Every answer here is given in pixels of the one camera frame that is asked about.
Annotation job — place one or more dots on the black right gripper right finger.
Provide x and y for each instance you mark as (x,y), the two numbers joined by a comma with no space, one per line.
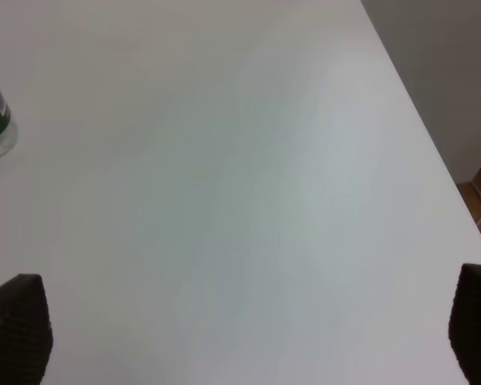
(464,330)

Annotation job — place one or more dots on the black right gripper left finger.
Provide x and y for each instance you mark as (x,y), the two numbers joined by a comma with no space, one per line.
(26,336)

